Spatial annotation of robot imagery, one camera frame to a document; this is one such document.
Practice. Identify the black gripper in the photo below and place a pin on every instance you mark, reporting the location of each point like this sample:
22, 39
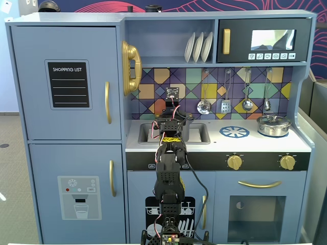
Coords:
170, 112

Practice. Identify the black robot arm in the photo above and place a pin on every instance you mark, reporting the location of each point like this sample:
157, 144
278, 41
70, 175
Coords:
168, 178

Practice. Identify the shiny steel pot lid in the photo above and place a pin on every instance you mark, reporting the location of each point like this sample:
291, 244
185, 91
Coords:
273, 120

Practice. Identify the dark grey plastic pot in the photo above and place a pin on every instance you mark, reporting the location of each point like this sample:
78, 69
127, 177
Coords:
186, 130

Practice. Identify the grey toy sink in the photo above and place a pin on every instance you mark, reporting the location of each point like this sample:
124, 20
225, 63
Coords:
145, 132

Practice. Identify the steel slotted skimmer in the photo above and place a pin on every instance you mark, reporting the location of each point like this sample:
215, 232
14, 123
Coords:
204, 107

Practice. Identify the steel slotted spatula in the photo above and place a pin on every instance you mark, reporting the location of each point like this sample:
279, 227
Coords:
225, 107

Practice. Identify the grey toy plate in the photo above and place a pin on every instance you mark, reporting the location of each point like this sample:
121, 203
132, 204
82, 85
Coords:
189, 48
197, 48

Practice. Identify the gold toy telephone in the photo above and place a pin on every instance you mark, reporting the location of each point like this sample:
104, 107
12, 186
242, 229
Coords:
132, 53

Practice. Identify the white plates in rack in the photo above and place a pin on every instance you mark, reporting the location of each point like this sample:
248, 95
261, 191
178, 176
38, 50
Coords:
207, 47

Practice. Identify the steel ladle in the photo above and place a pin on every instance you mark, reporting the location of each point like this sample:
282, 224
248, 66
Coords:
247, 105

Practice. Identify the gold stove knob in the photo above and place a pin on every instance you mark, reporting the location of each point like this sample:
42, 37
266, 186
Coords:
288, 162
234, 162

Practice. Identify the blue dishwasher door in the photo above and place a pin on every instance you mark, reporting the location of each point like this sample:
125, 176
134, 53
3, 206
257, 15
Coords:
138, 186

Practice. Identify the silver whisk utensil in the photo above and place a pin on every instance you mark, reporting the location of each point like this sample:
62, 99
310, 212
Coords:
267, 105

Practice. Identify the black microwave door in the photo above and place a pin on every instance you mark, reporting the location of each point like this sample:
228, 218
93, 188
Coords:
240, 40

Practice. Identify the black round device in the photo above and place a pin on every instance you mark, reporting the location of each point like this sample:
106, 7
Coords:
152, 8

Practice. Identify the black shopping list chalkboard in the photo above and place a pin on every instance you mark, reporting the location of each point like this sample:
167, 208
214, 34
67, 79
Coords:
68, 85

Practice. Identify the small black cylinder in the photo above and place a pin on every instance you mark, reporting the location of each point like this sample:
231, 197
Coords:
130, 9

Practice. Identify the grey water dispenser sticker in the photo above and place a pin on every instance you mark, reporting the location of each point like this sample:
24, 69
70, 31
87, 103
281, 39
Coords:
79, 204

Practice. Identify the blue toy kitchen cabinet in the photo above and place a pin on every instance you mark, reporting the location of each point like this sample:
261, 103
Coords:
76, 18

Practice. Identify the blue freezer door with dispenser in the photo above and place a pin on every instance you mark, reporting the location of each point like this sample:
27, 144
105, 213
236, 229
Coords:
46, 163

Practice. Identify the blue oven door with window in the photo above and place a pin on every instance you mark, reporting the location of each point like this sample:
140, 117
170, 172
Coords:
255, 219

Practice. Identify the blue fridge door with chalkboard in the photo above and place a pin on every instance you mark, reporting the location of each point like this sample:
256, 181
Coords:
30, 76

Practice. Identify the black rounded helmet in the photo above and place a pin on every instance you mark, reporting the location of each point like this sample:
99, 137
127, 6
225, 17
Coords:
49, 6

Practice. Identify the black floor disc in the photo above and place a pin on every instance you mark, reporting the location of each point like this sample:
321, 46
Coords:
4, 146

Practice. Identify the small gripper camera board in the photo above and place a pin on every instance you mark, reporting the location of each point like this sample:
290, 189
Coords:
172, 92

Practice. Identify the white wall outlet plate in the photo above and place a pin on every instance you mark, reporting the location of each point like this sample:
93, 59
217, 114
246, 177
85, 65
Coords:
6, 6

